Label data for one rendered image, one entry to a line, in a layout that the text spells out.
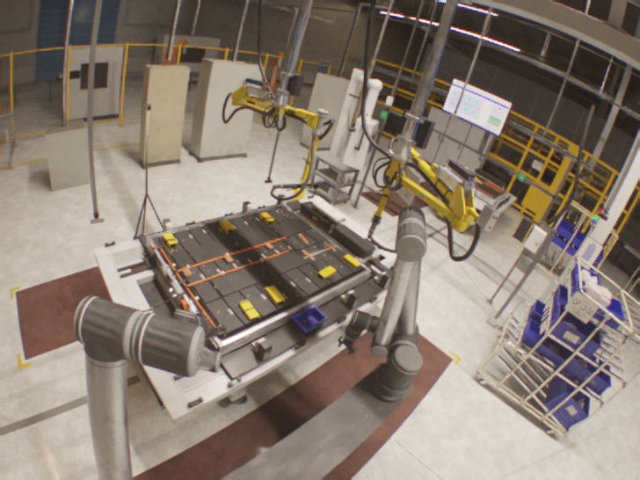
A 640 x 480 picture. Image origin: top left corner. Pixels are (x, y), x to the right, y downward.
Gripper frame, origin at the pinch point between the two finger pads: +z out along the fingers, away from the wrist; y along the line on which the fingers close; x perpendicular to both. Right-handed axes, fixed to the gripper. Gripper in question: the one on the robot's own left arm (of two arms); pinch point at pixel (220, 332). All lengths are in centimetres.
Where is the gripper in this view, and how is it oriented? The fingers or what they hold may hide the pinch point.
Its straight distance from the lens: 192.8
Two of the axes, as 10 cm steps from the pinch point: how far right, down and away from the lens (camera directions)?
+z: 3.0, 3.9, 8.7
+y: 8.6, -5.0, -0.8
